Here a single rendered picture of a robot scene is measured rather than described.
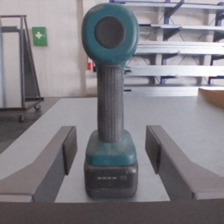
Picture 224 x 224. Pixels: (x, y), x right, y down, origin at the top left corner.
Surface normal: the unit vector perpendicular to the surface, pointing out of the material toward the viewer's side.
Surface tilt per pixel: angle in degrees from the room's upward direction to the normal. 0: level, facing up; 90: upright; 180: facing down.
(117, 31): 90
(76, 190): 0
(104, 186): 90
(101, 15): 90
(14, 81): 78
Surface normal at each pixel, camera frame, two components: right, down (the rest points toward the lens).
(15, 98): 0.09, 0.06
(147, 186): 0.00, -0.96
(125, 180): 0.04, 0.26
